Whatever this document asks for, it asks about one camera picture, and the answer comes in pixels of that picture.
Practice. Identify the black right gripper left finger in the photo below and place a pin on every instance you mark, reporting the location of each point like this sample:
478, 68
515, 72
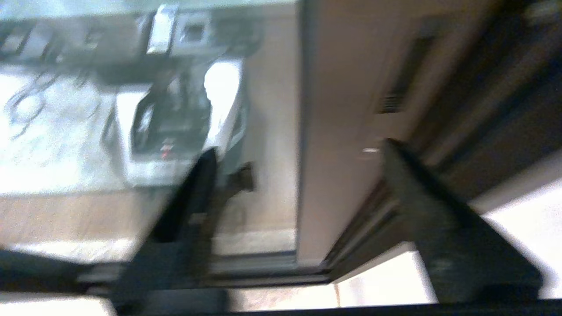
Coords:
184, 245

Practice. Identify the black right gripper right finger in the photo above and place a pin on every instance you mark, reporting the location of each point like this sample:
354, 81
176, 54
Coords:
461, 254

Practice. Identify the brown framed sliding glass door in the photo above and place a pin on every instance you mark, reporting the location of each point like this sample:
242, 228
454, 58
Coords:
342, 109

